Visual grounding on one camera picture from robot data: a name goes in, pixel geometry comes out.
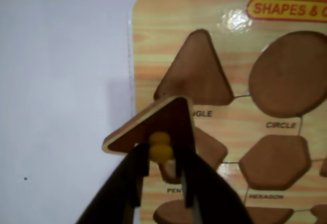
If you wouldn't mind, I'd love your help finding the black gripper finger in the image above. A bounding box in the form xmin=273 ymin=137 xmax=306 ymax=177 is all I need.
xmin=75 ymin=143 xmax=150 ymax=224
xmin=174 ymin=144 xmax=254 ymax=224

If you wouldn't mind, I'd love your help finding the brown triangle piece yellow pin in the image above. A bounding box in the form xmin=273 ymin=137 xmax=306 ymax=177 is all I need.
xmin=102 ymin=96 xmax=195 ymax=164

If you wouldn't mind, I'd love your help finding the wooden shapes puzzle board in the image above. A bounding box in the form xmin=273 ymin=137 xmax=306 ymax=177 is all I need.
xmin=127 ymin=0 xmax=327 ymax=224

